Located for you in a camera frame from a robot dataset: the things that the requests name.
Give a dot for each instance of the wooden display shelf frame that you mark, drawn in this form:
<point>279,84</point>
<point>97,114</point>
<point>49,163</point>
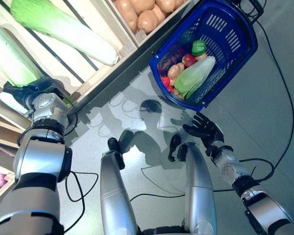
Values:
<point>5,137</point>

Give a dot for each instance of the blue plastic shopping basket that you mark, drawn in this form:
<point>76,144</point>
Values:
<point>225,29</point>

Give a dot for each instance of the green bell pepper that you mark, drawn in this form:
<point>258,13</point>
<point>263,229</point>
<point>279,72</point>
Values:
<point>199,47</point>

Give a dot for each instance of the red tomato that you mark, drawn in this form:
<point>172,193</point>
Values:
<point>167,82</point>

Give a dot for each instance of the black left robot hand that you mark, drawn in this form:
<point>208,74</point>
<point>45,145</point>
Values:
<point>46,84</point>

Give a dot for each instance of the black robot foot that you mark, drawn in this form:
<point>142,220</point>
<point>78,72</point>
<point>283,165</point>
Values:
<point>112,144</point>
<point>175,147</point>

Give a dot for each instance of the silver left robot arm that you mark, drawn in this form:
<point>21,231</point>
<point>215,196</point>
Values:
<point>39,159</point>

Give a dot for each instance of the black right robot foot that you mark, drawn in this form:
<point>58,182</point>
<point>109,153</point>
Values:
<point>175,147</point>

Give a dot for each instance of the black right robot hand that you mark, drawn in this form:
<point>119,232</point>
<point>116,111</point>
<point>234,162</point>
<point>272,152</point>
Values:
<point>209,133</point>

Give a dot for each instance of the wooden slat crate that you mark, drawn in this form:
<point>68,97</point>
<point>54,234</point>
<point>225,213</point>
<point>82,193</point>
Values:
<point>2,193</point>
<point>93,80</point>
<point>143,36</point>

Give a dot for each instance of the silver left robot leg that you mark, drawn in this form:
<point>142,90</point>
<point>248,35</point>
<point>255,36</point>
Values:
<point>115,191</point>

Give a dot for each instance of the red apple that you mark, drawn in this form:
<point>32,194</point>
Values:
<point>189,60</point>

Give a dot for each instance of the napa cabbage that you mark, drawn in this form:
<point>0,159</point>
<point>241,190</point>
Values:
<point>9,56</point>
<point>193,76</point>
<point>63,31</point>

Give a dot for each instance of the silver right robot leg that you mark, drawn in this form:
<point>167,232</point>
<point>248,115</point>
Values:
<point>201,183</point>

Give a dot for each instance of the dark robot waist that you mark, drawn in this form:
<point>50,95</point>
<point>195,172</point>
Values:
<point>161,231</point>

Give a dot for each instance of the silver robot leg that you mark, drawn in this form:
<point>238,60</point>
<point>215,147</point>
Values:
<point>115,191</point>
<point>201,183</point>

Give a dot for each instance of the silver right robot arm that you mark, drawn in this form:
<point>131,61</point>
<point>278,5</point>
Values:
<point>267,210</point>

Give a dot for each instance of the black left robot foot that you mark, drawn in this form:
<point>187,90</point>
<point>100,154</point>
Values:
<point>112,144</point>

